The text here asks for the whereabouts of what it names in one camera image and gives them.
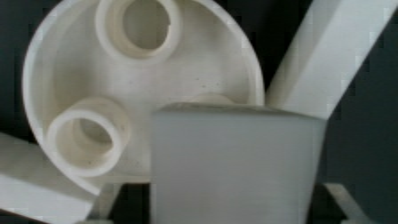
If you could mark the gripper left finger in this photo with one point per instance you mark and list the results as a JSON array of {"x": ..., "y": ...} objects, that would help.
[{"x": 122, "y": 205}]

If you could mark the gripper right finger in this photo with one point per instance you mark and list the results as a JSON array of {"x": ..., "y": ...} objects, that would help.
[{"x": 335, "y": 208}]

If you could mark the white stool leg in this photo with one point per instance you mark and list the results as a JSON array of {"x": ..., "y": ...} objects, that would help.
[{"x": 235, "y": 156}]

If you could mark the white round stool seat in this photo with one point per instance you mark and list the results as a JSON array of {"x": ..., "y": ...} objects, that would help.
[{"x": 127, "y": 55}]

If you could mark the white front barrier wall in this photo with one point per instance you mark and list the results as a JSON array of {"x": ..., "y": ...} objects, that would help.
[{"x": 38, "y": 192}]

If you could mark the white barrier wall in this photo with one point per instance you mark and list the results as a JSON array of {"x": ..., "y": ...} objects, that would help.
[
  {"x": 337, "y": 36},
  {"x": 38, "y": 192}
]

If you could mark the white right barrier wall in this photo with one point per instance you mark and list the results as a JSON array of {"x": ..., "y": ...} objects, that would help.
[{"x": 337, "y": 36}]

